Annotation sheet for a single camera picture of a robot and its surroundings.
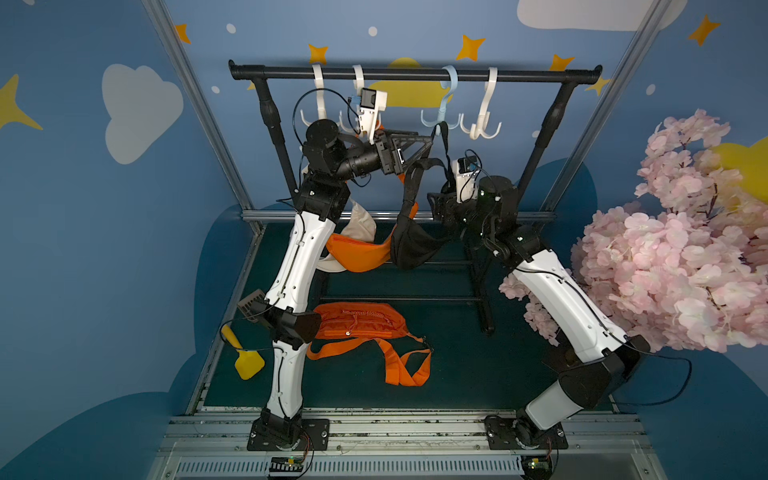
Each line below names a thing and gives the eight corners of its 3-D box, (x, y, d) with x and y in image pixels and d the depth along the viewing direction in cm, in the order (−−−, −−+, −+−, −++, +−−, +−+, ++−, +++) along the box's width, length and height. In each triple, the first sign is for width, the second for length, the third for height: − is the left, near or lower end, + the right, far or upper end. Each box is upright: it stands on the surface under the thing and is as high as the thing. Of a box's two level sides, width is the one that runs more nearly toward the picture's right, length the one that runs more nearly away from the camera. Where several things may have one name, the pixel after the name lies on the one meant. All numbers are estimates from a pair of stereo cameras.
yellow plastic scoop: (244, 382, 84) (240, 379, 82) (220, 330, 94) (217, 326, 92) (267, 367, 87) (264, 364, 85) (241, 318, 97) (238, 314, 95)
